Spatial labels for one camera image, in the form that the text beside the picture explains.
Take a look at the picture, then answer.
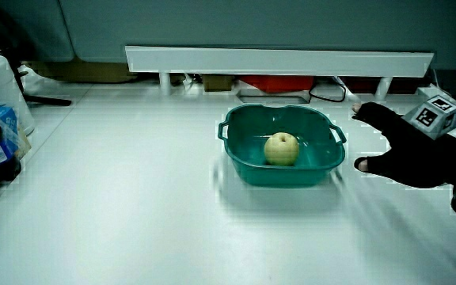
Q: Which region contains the person's right hand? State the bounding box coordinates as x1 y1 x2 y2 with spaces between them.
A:
351 94 456 189

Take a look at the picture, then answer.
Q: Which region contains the yellow-green apple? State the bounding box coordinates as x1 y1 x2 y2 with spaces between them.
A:
263 131 301 167

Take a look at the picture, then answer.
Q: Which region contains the green plastic basin plate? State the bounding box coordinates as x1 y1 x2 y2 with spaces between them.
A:
217 104 348 188

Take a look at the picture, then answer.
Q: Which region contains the dark red box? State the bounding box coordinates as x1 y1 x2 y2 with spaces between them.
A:
340 76 428 96

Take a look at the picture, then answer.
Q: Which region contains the white desk shelf riser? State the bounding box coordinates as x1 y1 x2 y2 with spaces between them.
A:
124 45 435 102

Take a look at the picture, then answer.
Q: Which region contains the small brown box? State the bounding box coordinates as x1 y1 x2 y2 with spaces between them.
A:
200 74 235 93

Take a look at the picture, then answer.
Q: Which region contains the large cardboard box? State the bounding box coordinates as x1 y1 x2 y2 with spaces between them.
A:
21 59 139 85

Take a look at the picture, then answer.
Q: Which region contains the black stand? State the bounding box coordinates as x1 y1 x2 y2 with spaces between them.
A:
0 43 73 108

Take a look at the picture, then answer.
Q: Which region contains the white plastic bag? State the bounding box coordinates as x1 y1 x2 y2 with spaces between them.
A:
17 64 45 97

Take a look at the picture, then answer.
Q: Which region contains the blue carton box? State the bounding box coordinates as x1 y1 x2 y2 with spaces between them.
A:
0 104 32 160

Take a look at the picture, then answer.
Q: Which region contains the black cable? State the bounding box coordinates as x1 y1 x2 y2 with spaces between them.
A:
309 76 348 105

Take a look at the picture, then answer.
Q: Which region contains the flat grey metal frame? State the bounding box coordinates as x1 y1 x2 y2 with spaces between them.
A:
235 88 313 105

